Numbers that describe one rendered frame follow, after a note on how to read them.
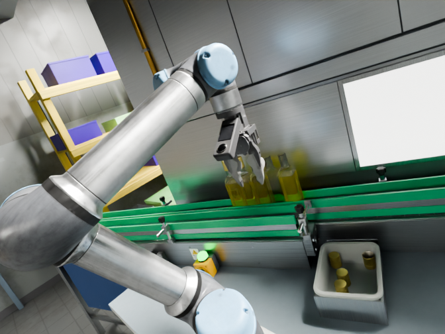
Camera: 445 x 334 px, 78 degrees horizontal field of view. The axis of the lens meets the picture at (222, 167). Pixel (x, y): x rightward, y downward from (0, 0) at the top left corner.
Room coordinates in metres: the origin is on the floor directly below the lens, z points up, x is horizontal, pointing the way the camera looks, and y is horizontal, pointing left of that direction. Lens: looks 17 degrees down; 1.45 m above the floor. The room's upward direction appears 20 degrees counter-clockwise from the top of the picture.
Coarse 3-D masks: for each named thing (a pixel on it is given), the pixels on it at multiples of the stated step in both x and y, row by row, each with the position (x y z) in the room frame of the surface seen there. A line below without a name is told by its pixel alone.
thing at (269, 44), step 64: (128, 0) 1.33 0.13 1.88; (192, 0) 1.18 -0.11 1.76; (256, 0) 1.06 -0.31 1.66; (320, 0) 0.95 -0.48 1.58; (384, 0) 0.86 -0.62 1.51; (128, 64) 1.40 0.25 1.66; (256, 64) 1.09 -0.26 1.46; (320, 64) 0.95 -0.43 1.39; (384, 64) 0.88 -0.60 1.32; (192, 128) 1.29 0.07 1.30; (192, 192) 1.37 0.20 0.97
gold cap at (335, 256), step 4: (332, 252) 0.76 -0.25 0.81; (336, 252) 0.75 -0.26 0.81; (332, 256) 0.74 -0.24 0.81; (336, 256) 0.74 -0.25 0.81; (332, 260) 0.74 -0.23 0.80; (336, 260) 0.73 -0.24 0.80; (340, 260) 0.74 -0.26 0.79; (332, 264) 0.74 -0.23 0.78; (336, 264) 0.73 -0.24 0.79; (340, 264) 0.74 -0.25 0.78; (336, 268) 0.74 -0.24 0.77
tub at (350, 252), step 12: (324, 252) 0.76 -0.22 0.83; (348, 252) 0.74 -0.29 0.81; (360, 252) 0.72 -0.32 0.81; (324, 264) 0.72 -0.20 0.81; (348, 264) 0.73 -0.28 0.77; (360, 264) 0.72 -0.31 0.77; (324, 276) 0.69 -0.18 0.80; (336, 276) 0.71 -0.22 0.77; (360, 276) 0.67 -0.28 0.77; (372, 276) 0.66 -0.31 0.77; (324, 288) 0.66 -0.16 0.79; (348, 288) 0.65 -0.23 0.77; (360, 288) 0.63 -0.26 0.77; (372, 288) 0.62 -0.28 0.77; (372, 300) 0.53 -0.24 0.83
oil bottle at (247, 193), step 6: (246, 174) 1.01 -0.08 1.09; (246, 180) 0.99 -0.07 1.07; (240, 186) 1.01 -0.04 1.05; (246, 186) 1.00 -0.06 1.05; (240, 192) 1.02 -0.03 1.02; (246, 192) 1.00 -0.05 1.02; (252, 192) 0.99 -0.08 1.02; (246, 198) 1.01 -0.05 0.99; (252, 198) 0.99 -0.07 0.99; (246, 204) 1.01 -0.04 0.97; (252, 204) 1.00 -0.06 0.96
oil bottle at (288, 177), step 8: (280, 168) 0.94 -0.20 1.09; (288, 168) 0.91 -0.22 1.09; (280, 176) 0.92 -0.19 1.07; (288, 176) 0.91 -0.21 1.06; (296, 176) 0.92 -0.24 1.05; (288, 184) 0.91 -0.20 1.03; (296, 184) 0.90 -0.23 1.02; (288, 192) 0.92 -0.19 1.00; (296, 192) 0.90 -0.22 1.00; (288, 200) 0.92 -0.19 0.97; (296, 200) 0.91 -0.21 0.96
